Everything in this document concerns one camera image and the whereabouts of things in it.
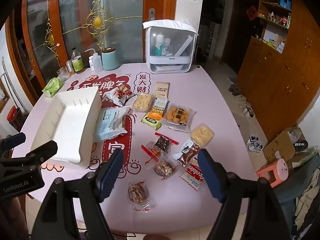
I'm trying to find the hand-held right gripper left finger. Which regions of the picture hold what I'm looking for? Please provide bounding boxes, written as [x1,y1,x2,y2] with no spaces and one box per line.
[30,149,125,240]

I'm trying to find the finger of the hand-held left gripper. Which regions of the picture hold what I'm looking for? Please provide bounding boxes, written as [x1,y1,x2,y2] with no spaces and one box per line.
[22,140,58,167]
[0,132,27,153]

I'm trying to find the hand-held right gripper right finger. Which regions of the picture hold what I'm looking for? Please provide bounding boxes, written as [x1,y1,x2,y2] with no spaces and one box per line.
[197,149,292,240]

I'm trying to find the white red cookie packet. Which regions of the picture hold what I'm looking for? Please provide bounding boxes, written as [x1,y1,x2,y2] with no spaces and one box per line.
[179,164,208,192]

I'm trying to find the clear nut snack packet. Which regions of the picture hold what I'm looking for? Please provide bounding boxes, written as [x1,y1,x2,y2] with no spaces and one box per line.
[127,180,155,212]
[152,159,178,180]

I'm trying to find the brown white chocolate packet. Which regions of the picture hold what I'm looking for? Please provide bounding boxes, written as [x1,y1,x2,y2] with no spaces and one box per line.
[172,140,200,167]

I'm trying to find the white plastic bin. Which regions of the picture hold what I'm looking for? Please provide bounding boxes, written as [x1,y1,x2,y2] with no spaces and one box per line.
[30,86,102,165]

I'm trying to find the clear puffed rice cake packet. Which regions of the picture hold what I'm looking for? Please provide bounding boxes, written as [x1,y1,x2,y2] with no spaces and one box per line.
[189,123,215,147]
[131,93,154,112]

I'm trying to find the clear red snack packet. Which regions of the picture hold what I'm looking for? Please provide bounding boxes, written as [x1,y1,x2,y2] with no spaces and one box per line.
[141,141,164,163]

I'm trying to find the white blue bread packet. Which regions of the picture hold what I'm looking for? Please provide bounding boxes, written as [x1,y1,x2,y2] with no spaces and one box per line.
[94,105,132,143]

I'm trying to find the red-edged brown snack packet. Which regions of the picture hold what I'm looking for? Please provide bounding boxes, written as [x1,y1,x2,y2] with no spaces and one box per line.
[154,132,180,153]

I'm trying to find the green yellow snack packet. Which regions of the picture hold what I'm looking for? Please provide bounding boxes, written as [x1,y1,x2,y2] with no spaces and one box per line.
[141,112,163,130]

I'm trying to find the clear golden pastry packet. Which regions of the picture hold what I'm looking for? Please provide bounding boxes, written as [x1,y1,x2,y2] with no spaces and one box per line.
[160,102,196,133]

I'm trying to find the red white snack packet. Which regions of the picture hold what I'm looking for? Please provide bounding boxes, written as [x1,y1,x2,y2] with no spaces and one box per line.
[104,84,134,107]

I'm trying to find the white orange oat bar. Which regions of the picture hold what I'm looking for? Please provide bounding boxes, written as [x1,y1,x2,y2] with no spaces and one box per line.
[148,97,170,120]

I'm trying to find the beige cracker packet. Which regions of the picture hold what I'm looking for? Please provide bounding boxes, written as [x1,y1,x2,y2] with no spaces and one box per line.
[154,81,170,99]

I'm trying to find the red lid jar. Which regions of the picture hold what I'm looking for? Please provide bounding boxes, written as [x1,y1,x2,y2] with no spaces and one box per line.
[7,106,24,132]

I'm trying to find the white grey sneakers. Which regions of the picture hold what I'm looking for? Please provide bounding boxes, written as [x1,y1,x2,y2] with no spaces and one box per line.
[247,134,263,153]

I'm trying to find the pink plastic stool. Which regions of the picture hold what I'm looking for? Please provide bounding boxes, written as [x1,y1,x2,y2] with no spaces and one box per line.
[255,158,289,188]

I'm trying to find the green tissue pack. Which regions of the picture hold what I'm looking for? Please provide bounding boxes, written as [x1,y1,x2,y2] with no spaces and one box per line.
[42,77,63,98]

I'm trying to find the cardboard box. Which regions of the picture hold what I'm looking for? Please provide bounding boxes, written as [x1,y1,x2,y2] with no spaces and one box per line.
[262,127,307,164]

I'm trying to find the white black sneakers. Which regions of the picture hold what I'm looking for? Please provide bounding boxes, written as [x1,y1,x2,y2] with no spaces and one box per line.
[241,106,255,118]

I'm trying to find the clear glass cup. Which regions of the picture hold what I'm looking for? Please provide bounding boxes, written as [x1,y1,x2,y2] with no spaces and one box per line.
[57,67,69,82]

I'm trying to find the teal chair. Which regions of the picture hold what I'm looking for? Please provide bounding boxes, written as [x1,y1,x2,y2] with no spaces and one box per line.
[275,154,320,230]

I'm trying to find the beige slippers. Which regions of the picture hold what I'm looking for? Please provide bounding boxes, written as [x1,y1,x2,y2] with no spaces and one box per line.
[234,94,250,105]

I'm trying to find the brown slippers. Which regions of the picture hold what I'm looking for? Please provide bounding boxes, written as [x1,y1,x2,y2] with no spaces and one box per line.
[229,83,242,96]

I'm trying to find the black round tin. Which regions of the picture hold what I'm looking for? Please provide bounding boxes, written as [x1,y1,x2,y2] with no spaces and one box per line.
[293,140,310,155]

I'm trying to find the green label glass bottle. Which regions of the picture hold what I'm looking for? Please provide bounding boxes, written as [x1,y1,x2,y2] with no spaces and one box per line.
[71,47,85,74]

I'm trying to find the white squeeze wash bottle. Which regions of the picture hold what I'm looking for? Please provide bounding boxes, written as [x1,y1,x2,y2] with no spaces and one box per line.
[84,48,103,72]

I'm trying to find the small gold door ornament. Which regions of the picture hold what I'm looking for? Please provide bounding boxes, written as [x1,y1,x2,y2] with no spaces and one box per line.
[44,17,62,55]

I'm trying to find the light blue canister brown lid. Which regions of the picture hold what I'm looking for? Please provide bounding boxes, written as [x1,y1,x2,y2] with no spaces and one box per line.
[101,47,120,71]

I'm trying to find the wooden cabinet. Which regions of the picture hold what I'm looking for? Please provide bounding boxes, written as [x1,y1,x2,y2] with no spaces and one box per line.
[236,0,320,143]

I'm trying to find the clear storage box, white lid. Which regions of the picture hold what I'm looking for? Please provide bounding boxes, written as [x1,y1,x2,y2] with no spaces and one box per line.
[145,20,198,74]

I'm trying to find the clear plastic bottle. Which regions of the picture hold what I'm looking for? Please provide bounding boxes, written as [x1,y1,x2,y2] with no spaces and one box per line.
[162,38,173,56]

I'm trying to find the white shoe rack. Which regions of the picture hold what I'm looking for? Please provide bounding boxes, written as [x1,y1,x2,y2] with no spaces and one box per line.
[199,21,220,63]

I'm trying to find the white teal bottle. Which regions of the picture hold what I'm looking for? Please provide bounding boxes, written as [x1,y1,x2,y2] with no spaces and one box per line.
[153,34,165,57]

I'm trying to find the large gold door ornament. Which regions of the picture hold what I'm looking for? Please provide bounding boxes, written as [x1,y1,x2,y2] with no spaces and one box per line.
[84,0,115,50]

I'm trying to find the white folded cloth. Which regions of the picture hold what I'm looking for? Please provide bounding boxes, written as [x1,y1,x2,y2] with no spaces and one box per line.
[142,19,199,36]

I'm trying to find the red paper door decoration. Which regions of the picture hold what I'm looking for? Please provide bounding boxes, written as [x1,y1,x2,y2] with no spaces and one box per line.
[246,5,258,20]

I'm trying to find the wooden picture frame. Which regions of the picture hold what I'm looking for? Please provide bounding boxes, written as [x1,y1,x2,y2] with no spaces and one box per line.
[0,79,10,113]

